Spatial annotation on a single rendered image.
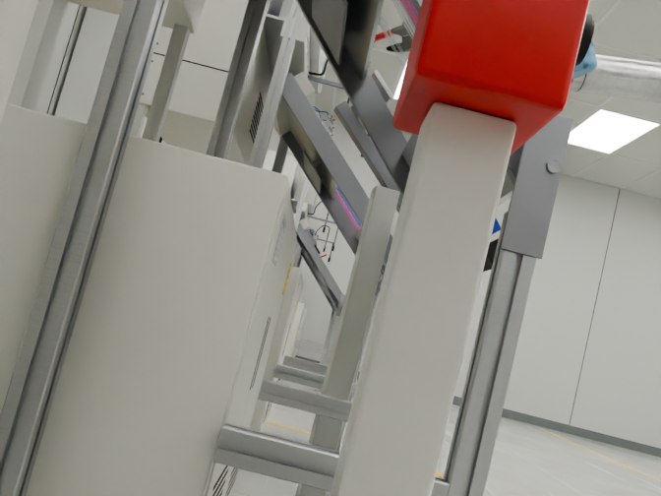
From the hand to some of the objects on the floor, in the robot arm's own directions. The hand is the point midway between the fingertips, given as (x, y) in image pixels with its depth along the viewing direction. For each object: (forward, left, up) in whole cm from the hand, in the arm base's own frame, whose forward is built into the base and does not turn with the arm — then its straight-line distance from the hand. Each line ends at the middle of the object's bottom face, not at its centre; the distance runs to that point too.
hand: (395, 42), depth 133 cm
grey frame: (+6, +3, -97) cm, 97 cm away
